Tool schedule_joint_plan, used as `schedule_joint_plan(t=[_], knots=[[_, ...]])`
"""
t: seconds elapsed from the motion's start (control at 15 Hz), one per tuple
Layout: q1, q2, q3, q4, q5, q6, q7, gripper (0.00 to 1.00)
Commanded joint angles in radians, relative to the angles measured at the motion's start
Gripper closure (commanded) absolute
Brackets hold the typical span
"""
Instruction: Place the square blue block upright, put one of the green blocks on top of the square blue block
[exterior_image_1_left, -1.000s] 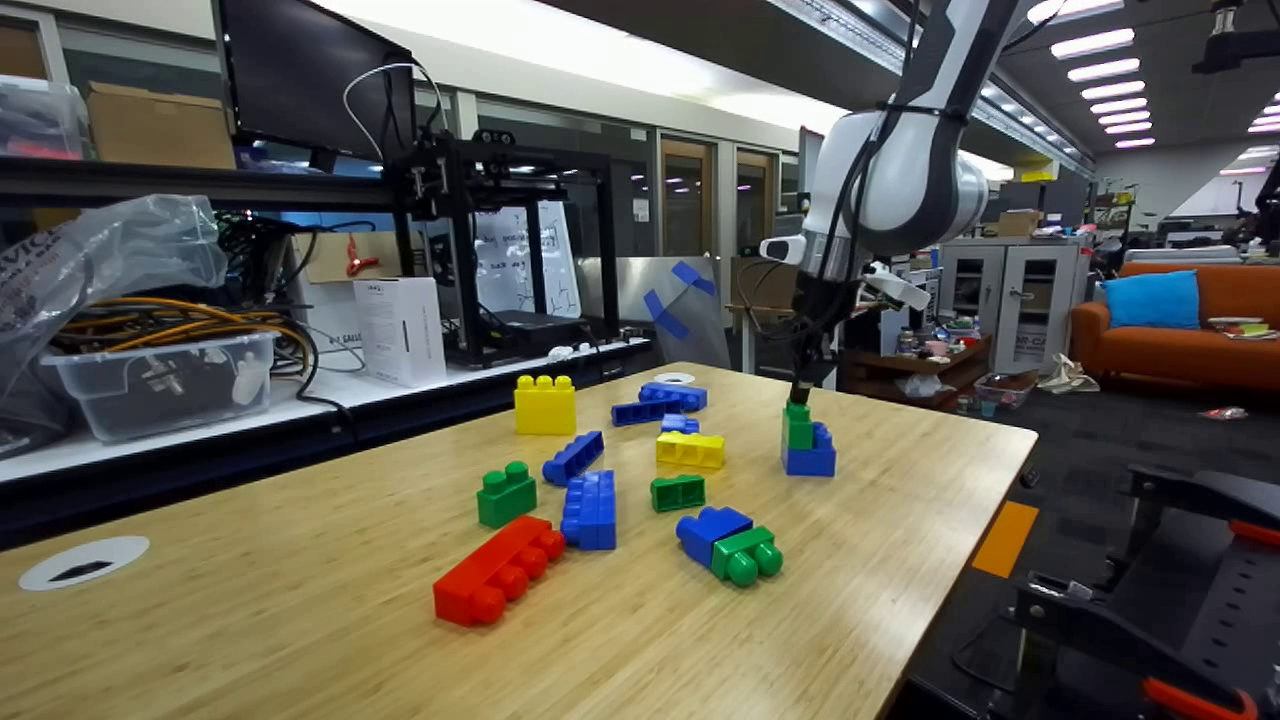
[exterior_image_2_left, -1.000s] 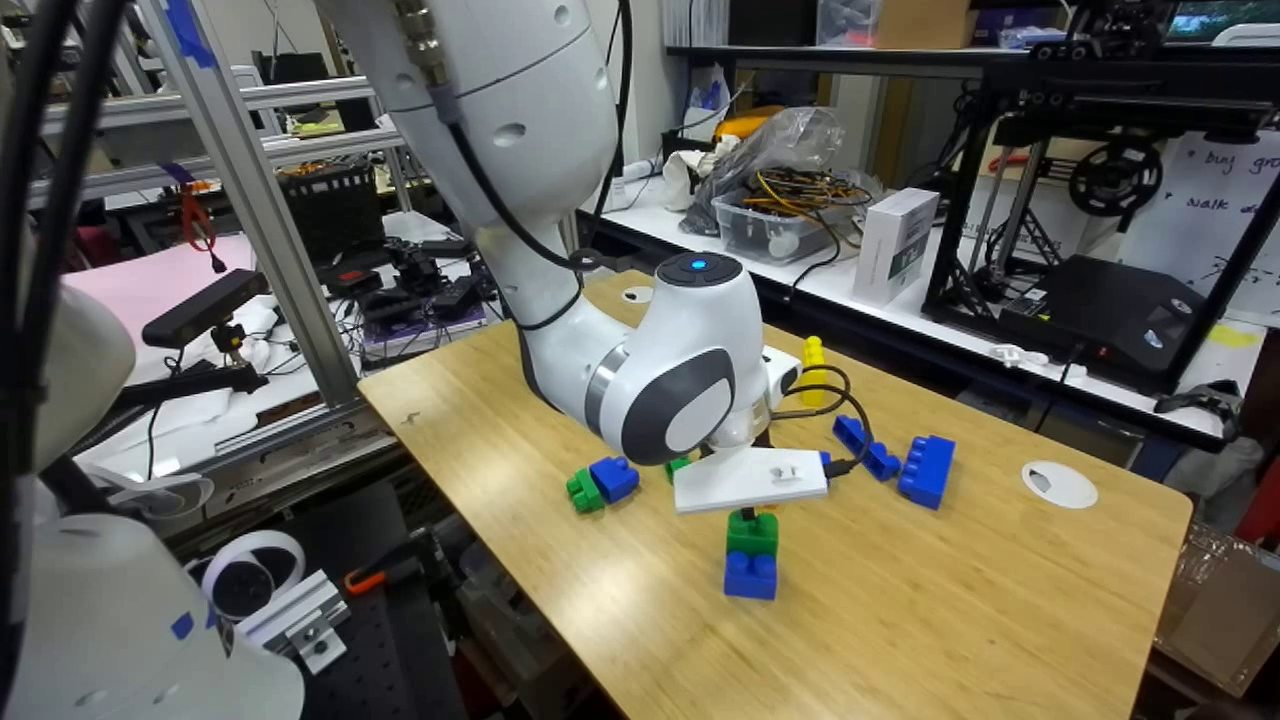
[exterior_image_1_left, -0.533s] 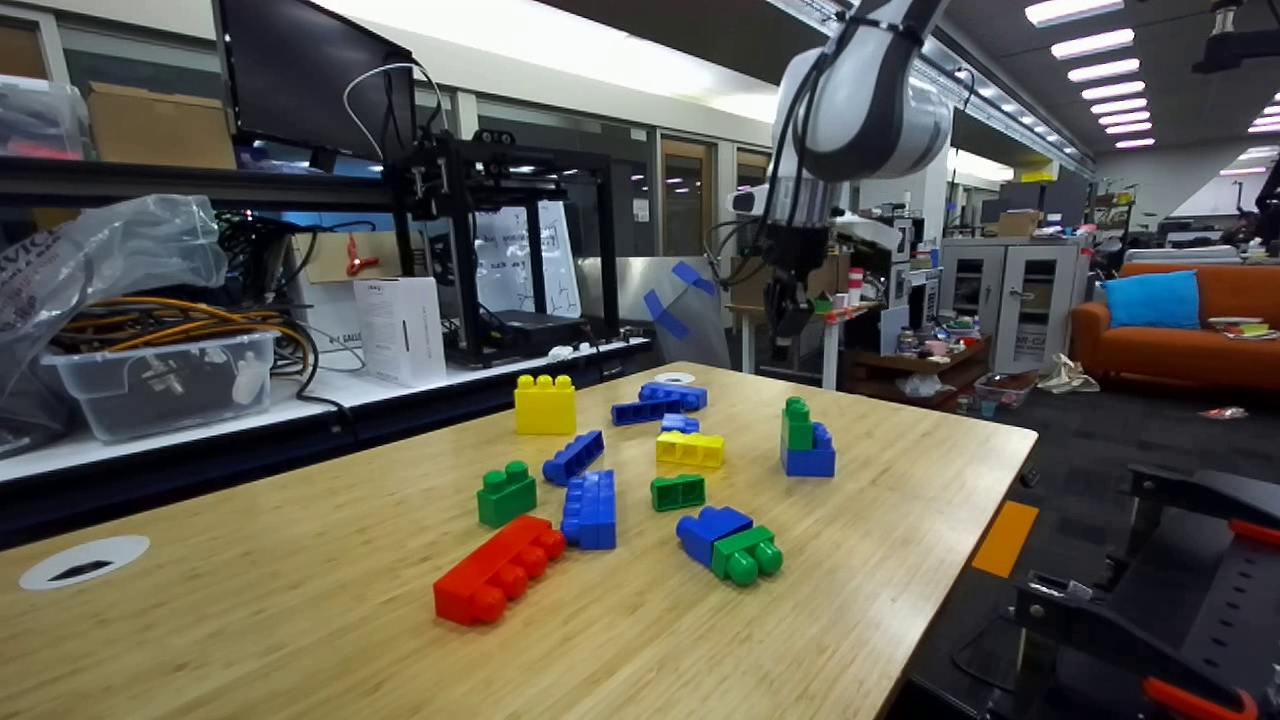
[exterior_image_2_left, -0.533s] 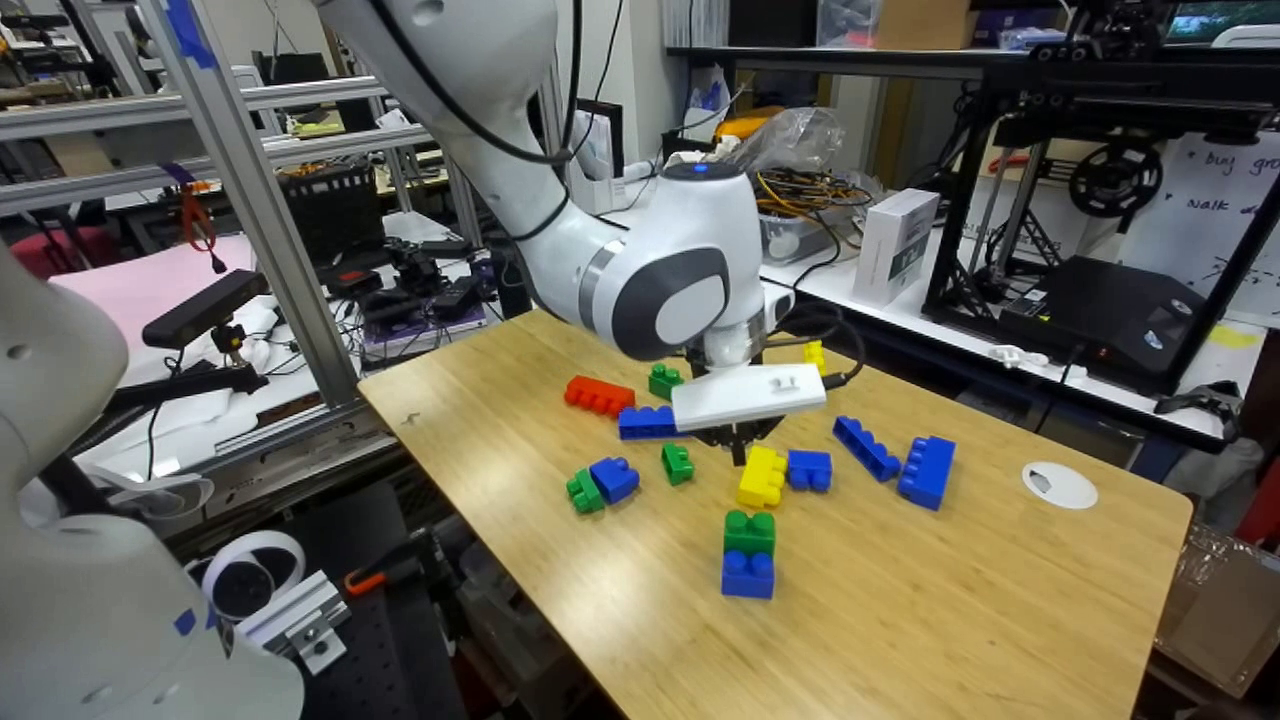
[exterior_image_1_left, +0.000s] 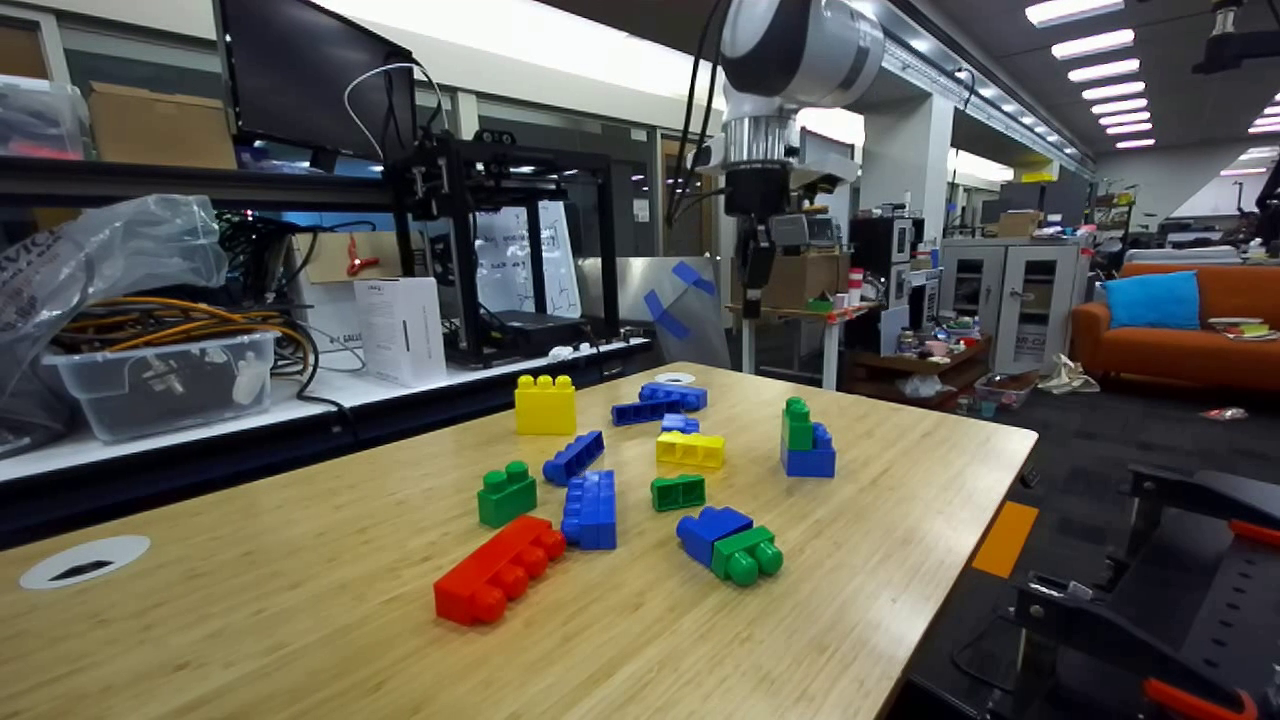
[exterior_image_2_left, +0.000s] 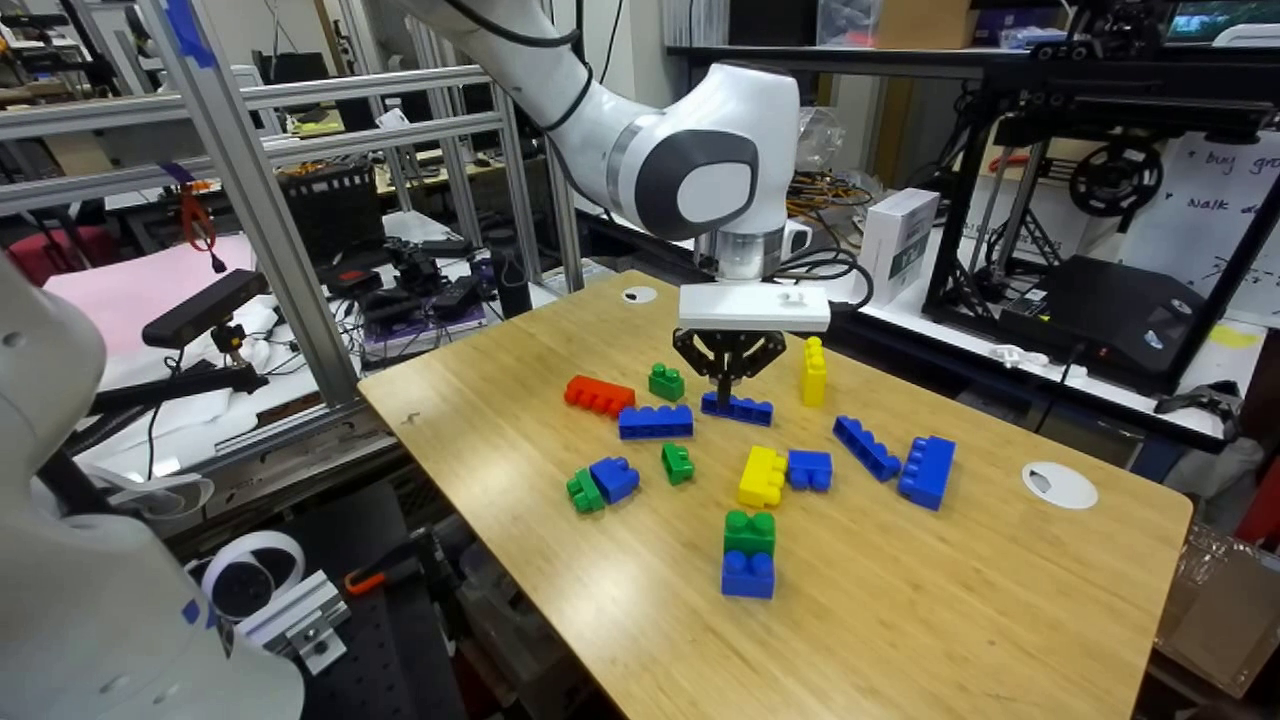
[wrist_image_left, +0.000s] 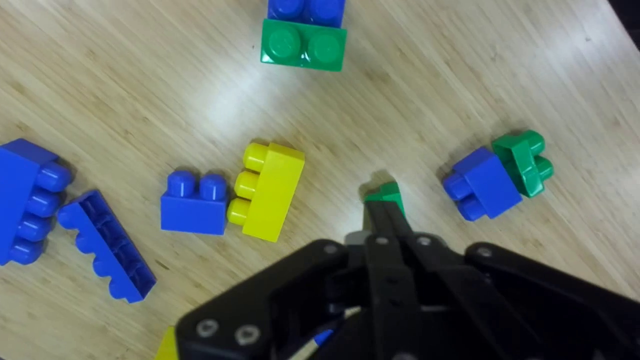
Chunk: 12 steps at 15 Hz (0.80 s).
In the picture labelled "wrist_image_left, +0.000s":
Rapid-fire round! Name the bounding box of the blue small toy block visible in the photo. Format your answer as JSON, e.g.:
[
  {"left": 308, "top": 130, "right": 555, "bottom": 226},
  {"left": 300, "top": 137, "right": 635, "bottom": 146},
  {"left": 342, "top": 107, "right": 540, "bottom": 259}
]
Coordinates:
[
  {"left": 157, "top": 168, "right": 230, "bottom": 239},
  {"left": 442, "top": 145, "right": 524, "bottom": 225}
]

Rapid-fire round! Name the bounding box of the green toy block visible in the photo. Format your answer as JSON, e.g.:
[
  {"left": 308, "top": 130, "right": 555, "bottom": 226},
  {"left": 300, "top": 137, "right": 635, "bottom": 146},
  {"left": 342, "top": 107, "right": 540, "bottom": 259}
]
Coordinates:
[
  {"left": 490, "top": 129, "right": 555, "bottom": 200},
  {"left": 362, "top": 181, "right": 407, "bottom": 216},
  {"left": 257, "top": 18, "right": 349, "bottom": 74}
]

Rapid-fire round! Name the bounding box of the yellow square toy block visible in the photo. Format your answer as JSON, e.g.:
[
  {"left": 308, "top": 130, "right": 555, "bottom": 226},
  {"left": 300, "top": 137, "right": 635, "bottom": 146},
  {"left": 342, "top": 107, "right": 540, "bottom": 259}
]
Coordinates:
[{"left": 226, "top": 141, "right": 308, "bottom": 245}]

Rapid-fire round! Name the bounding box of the blue long toy block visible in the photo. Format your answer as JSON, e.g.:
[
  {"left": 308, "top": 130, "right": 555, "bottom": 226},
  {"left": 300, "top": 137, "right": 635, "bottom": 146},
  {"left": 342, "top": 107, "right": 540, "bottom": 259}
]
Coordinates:
[
  {"left": 56, "top": 188, "right": 157, "bottom": 307},
  {"left": 312, "top": 326, "right": 336, "bottom": 349}
]

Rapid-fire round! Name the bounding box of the yellow tall toy block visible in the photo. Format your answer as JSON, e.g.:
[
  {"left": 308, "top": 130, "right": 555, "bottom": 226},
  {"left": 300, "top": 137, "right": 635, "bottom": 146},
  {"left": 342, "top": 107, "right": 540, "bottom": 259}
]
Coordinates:
[{"left": 153, "top": 324, "right": 180, "bottom": 360}]

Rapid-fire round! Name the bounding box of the blue large toy block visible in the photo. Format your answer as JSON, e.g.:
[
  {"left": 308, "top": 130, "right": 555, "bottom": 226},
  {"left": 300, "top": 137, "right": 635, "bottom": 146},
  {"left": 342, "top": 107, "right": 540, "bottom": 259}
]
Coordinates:
[{"left": 0, "top": 137, "right": 76, "bottom": 268}]

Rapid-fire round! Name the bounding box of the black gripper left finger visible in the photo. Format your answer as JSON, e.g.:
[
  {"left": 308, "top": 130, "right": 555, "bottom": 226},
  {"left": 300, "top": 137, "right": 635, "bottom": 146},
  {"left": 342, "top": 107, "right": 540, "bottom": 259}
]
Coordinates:
[{"left": 174, "top": 198, "right": 395, "bottom": 360}]

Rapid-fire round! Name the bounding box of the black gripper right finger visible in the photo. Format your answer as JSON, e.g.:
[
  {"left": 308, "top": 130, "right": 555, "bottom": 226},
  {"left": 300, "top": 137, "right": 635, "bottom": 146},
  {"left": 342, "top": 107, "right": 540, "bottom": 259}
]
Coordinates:
[{"left": 384, "top": 198, "right": 640, "bottom": 360}]

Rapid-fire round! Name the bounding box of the blue square four-stud block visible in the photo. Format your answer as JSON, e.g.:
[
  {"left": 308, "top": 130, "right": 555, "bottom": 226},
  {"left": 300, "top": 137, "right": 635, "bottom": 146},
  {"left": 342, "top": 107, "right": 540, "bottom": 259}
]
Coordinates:
[{"left": 266, "top": 0, "right": 349, "bottom": 31}]

